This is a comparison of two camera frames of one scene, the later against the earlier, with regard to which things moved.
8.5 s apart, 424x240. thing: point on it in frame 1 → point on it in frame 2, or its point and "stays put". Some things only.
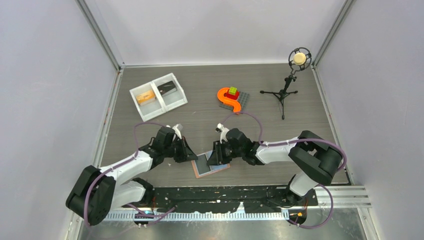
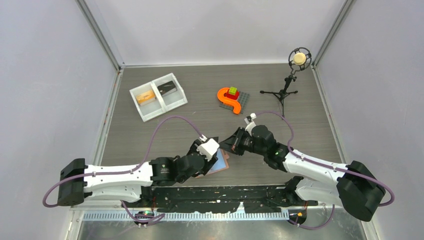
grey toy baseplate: [243, 99] stays put
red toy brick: [233, 96] stays put
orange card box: [145, 97] stays put
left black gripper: [186, 154] → [208, 165]
